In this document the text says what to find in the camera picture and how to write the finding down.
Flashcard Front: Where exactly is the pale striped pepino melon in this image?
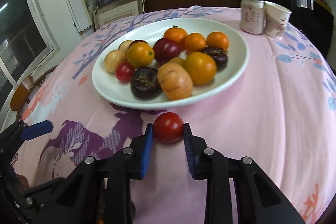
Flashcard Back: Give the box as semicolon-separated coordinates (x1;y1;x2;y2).
157;63;194;101

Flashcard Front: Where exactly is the white paper cup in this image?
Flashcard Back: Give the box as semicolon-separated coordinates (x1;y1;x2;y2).
264;1;291;40

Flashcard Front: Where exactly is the white oval plate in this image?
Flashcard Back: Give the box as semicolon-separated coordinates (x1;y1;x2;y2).
92;18;249;110

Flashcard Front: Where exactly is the small red tomato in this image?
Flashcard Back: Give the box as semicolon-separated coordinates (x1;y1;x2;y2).
153;112;184;144

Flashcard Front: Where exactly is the red cherry tomato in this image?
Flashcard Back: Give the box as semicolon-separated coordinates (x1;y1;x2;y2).
115;61;135;83

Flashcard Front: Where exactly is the yellow orange persimmon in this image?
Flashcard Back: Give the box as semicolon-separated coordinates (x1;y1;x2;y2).
126;43;155;69

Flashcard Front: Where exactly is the right small orange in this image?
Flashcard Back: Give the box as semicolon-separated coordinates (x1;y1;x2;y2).
206;31;229;51

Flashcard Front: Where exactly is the large red plum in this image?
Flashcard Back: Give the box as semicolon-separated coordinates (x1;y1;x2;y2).
129;40;148;48

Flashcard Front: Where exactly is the yellow passion fruit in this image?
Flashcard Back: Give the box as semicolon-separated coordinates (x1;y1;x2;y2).
118;40;133;54

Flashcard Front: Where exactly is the pink drink can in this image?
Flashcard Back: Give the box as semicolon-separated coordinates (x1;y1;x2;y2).
240;0;265;35

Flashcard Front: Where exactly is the middle small orange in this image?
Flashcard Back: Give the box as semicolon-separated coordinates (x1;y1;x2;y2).
185;32;207;55

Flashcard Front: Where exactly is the pale yellow round fruit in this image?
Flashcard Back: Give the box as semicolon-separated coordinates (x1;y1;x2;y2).
104;50;126;73

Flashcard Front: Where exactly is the pink printed tablecloth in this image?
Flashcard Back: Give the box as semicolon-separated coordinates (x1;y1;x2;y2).
14;6;335;223

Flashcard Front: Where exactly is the dark red plum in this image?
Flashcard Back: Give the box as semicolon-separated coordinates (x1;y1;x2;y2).
153;38;181;65

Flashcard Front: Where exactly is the orange persimmon with calyx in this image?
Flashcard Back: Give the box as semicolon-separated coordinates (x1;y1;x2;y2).
184;52;217;85

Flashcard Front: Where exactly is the orange with stem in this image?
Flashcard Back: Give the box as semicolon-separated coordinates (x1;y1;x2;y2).
163;26;187;51

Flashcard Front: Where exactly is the wooden chair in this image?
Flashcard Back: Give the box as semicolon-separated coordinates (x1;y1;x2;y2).
10;65;57;119

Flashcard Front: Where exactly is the small brown longan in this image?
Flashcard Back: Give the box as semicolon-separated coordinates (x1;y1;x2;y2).
168;57;185;67

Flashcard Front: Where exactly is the small orange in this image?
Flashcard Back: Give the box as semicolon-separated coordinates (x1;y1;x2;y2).
185;32;207;55
206;31;229;51

